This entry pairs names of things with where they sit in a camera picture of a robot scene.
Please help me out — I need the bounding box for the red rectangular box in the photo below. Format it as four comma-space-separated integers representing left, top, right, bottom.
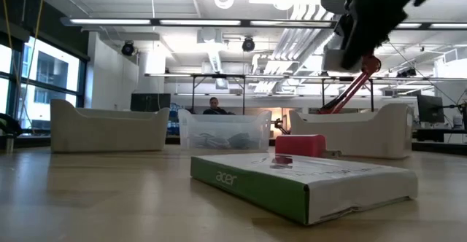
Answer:
274, 134, 327, 159

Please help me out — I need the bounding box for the white green Acer box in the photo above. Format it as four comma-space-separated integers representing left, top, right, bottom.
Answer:
190, 152, 419, 226

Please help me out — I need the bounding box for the white plastic bin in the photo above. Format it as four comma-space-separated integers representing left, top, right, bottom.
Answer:
289, 102, 415, 160
50, 98, 171, 153

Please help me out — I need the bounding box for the clear plastic bin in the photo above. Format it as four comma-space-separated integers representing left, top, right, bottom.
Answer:
177, 109, 273, 152

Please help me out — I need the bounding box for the red desk lamp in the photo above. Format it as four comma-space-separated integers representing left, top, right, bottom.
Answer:
316, 0, 382, 115

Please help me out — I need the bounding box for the black monitor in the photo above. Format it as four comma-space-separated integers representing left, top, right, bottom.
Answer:
417, 94, 446, 125
130, 93, 171, 113

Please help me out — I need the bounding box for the black desk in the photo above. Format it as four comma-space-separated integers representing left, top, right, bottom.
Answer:
412, 127, 467, 155

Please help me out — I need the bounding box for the person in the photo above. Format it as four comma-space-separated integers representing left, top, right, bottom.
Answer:
202, 96, 236, 116

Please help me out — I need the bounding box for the long ceiling light strip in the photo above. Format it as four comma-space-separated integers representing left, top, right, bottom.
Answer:
60, 15, 467, 31

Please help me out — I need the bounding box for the large window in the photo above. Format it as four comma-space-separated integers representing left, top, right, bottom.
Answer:
0, 34, 88, 138

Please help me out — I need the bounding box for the black table frame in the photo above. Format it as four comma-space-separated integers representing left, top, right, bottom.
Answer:
191, 73, 247, 115
320, 77, 375, 112

